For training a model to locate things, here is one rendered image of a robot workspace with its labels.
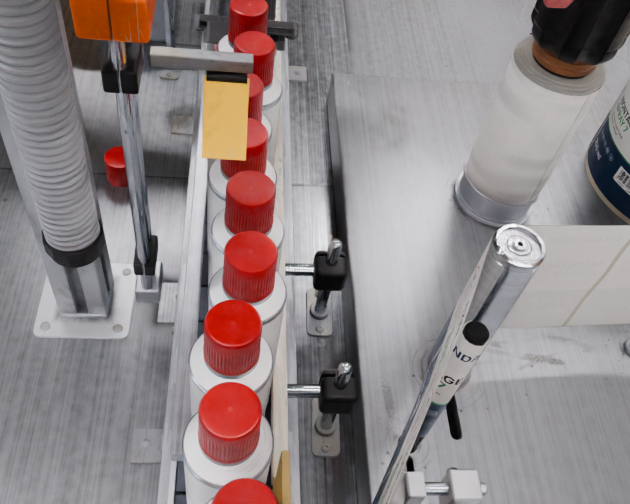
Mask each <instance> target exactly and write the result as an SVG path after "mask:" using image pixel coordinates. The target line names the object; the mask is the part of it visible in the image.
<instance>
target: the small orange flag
mask: <svg viewBox="0 0 630 504"><path fill-rule="evenodd" d="M247 76H248V73H235V72H222V71H209V70H207V73H206V75H205V76H204V100H203V128H202V158H208V159H225V160H242V161H245V160H246V145H247V124H248V102H249V80H250V79H249V78H247Z"/></svg>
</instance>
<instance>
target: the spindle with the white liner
mask: <svg viewBox="0 0 630 504"><path fill-rule="evenodd" d="M531 21H532V24H533V26H532V36H531V37H528V38H525V39H523V40H522V41H521V42H519V43H518V44H517V45H516V47H515V49H514V52H513V54H512V57H511V60H510V62H509V65H508V67H507V70H506V72H505V74H504V76H503V78H502V80H501V82H500V85H499V87H498V90H497V93H496V95H495V98H494V100H493V103H492V105H491V107H490V109H489V111H488V113H487V115H486V118H485V120H484V123H483V126H482V128H481V131H480V133H479V135H478V137H477V139H476V141H475V143H474V146H473V148H472V151H471V154H470V155H469V156H468V157H467V159H466V161H465V163H464V167H463V172H461V173H460V175H459V176H458V177H457V179H456V182H455V185H454V193H455V197H456V199H457V201H458V203H459V205H460V206H461V208H462V209H463V210H464V211H465V212H466V213H467V214H468V215H470V216H471V217H473V218H474V219H476V220H478V221H480V222H482V223H484V224H487V225H490V226H494V227H501V226H504V225H507V224H517V225H520V224H522V223H523V222H525V221H526V220H527V219H528V218H529V217H530V215H531V213H532V211H533V208H534V203H535V202H536V201H537V200H538V199H539V197H540V196H541V194H542V192H543V188H544V185H545V184H546V182H547V181H548V179H549V178H550V176H551V174H552V172H553V170H554V168H555V166H556V165H557V163H558V161H559V159H560V158H561V156H562V155H563V153H564V152H565V150H566V148H567V146H568V145H569V143H570V141H571V139H572V137H573V135H574V133H575V132H576V130H577V129H578V127H579V125H580V124H581V122H582V120H583V119H584V117H585V116H586V114H587V112H588V110H589V108H590V106H591V104H592V102H593V101H594V99H595V97H596V96H597V94H598V92H599V91H600V89H601V88H602V86H603V85H604V83H605V79H606V73H605V68H604V66H603V63H605V62H608V61H610V60H611V59H612V58H614V56H615V55H616V53H617V51H618V49H620V48H621V47H622V46H623V45H624V43H625V42H626V40H627V38H628V36H629V35H630V0H574V1H573V2H572V3H571V4H570V5H569V6H568V7H566V8H548V7H546V6H545V4H544V2H543V0H537V2H536V4H535V7H534V9H533V11H532V14H531Z"/></svg>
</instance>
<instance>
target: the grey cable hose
mask: <svg viewBox="0 0 630 504"><path fill-rule="evenodd" d="M0 93H1V96H2V100H3V103H4V106H5V110H6V112H7V116H8V119H9V121H10V125H11V128H12V132H13V135H14V139H15V142H16V146H17V149H18V152H19V155H20V158H21V161H22V164H23V168H24V171H25V175H26V177H27V181H28V184H29V188H30V190H31V194H32V198H33V201H34V204H35V207H36V211H37V213H38V217H39V220H40V223H41V227H42V242H43V245H44V248H45V251H46V253H47V254H48V255H49V256H50V257H51V258H52V259H53V260H54V261H55V262H56V263H57V264H59V265H61V266H64V267H69V268H78V267H83V266H86V265H88V264H90V263H92V262H94V261H95V260H96V259H97V258H98V257H99V256H100V254H101V253H102V250H103V246H104V244H105V237H104V231H103V226H102V221H101V220H100V219H98V215H97V210H96V205H95V199H94V195H93V190H92V184H91V180H90V174H89V170H88V165H87V160H86V155H85V149H84V144H83V139H82V134H81V128H80V124H79V119H78V114H77V110H76V104H75V98H74V94H73V89H72V83H71V79H70V73H69V70H68V64H67V58H66V53H65V48H64V44H63V38H62V35H61V28H60V25H59V19H58V15H57V8H56V5H55V0H0Z"/></svg>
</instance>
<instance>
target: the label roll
mask: <svg viewBox="0 0 630 504"><path fill-rule="evenodd" d="M585 166H586V171H587V175H588V178H589V180H590V182H591V184H592V186H593V188H594V190H595V191H596V193H597V194H598V196H599V197H600V198H601V200H602V201H603V202H604V203H605V204H606V205H607V206H608V207H609V208H610V209H611V210H612V211H613V212H614V213H615V214H616V215H617V216H619V217H620V218H621V219H622V220H624V221H625V222H626V223H628V224H629V225H630V79H629V80H628V82H627V84H626V85H625V87H624V89H623V90H622V92H621V93H620V95H619V97H618V98H617V100H616V102H615V103H614V105H613V106H612V108H611V110H610V111H609V113H608V115H607V116H606V118H605V120H604V121H603V123H602V124H601V126H600V128H599V129H598V131H597V133H596V134H595V136H594V137H593V139H592V141H591V142H590V144H589V146H588V148H587V151H586V156H585Z"/></svg>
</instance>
